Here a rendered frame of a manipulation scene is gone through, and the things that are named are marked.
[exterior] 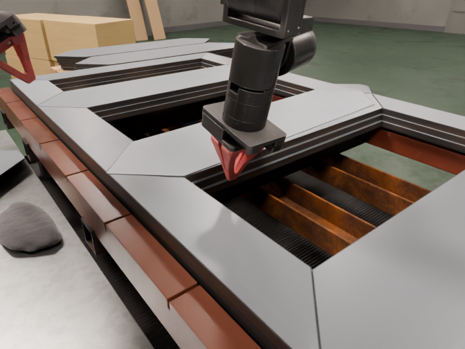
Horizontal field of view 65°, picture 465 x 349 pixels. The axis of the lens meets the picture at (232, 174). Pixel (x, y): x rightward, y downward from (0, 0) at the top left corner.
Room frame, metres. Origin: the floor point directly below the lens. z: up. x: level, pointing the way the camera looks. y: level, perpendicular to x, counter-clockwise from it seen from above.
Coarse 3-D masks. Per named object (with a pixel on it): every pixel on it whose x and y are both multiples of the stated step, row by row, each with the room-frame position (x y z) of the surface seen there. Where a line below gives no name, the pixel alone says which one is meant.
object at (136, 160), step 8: (128, 152) 0.60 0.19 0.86; (136, 152) 0.60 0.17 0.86; (144, 152) 0.60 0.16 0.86; (120, 160) 0.57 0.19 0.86; (128, 160) 0.57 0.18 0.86; (136, 160) 0.57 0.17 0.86; (144, 160) 0.57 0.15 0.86; (152, 160) 0.57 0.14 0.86; (128, 168) 0.54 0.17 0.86; (136, 168) 0.54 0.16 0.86; (144, 168) 0.54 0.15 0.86; (152, 168) 0.54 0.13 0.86; (160, 168) 0.54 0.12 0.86; (168, 168) 0.54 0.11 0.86; (176, 176) 0.51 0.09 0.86; (184, 176) 0.51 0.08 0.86
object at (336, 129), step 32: (160, 64) 1.36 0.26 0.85; (192, 64) 1.44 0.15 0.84; (160, 96) 0.98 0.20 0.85; (192, 96) 1.04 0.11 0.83; (288, 96) 1.08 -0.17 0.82; (320, 128) 0.72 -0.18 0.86; (352, 128) 0.78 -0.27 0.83; (416, 128) 0.78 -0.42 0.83; (448, 128) 0.74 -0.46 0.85; (256, 160) 0.60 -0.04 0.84; (288, 160) 0.64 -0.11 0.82; (160, 224) 0.39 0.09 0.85; (192, 256) 0.33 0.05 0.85; (224, 288) 0.28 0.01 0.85; (256, 320) 0.24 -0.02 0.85
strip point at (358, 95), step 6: (318, 90) 1.01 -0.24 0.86; (324, 90) 1.01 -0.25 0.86; (330, 90) 1.01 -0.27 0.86; (336, 90) 1.01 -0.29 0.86; (342, 90) 1.01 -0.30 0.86; (348, 90) 1.01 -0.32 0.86; (354, 90) 1.01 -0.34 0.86; (360, 90) 1.01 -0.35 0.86; (348, 96) 0.95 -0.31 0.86; (354, 96) 0.95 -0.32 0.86; (360, 96) 0.95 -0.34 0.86; (366, 96) 0.95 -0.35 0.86; (372, 102) 0.90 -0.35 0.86
